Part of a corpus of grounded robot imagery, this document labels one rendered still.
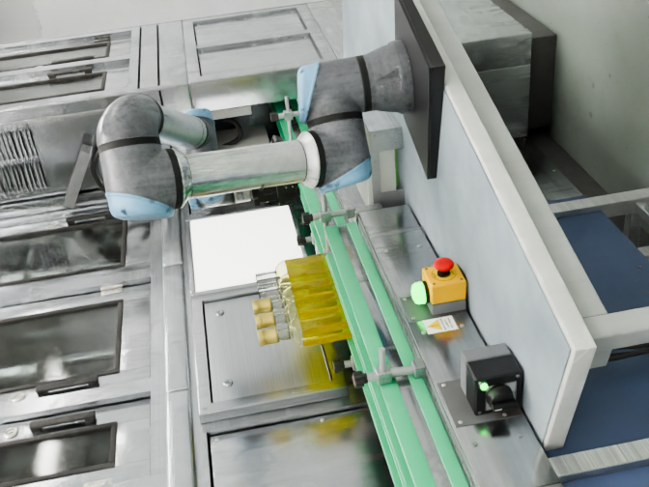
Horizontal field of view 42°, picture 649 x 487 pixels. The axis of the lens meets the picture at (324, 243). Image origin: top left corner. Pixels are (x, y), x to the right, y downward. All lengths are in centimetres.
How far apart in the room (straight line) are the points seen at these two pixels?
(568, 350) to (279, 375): 92
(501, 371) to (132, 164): 74
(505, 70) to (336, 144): 135
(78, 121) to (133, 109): 122
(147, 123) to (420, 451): 76
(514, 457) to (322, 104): 78
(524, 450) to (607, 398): 21
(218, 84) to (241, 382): 111
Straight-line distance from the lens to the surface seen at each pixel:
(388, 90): 172
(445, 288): 162
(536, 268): 129
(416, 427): 146
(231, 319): 218
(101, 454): 197
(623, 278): 183
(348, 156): 169
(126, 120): 159
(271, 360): 203
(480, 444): 140
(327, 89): 171
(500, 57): 293
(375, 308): 172
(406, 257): 183
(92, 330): 234
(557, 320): 124
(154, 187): 157
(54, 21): 558
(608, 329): 129
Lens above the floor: 118
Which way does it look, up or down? 6 degrees down
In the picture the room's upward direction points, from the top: 100 degrees counter-clockwise
